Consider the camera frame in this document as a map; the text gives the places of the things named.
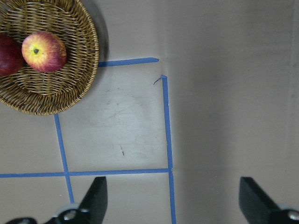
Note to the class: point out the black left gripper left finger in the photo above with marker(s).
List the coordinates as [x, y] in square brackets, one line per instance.
[92, 208]

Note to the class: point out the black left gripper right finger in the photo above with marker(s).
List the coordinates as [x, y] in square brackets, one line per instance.
[258, 208]

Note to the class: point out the red yellow apple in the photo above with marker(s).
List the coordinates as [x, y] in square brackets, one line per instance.
[44, 51]

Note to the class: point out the round wicker basket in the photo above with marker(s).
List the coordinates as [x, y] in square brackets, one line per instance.
[38, 93]

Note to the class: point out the dark red apple in basket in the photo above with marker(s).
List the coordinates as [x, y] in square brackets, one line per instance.
[11, 59]

